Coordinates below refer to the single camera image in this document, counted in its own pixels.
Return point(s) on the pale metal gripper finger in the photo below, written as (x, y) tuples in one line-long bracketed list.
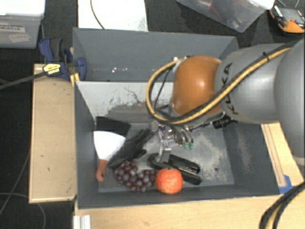
[(161, 154), (167, 155)]

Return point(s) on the black folding tool set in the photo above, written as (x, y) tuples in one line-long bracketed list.
[(184, 167)]

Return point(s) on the orange toy fruit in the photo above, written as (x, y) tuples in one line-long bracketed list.
[(169, 180)]

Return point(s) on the black glove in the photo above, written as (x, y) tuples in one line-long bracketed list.
[(129, 149)]

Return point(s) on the purple toy grape bunch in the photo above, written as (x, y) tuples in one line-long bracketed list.
[(133, 178)]

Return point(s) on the grey metal bin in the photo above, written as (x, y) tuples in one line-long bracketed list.
[(133, 56)]

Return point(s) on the pale wood board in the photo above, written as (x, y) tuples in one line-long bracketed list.
[(53, 137)]

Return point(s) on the black cylinder on white bracket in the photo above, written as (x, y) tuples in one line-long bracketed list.
[(222, 123)]

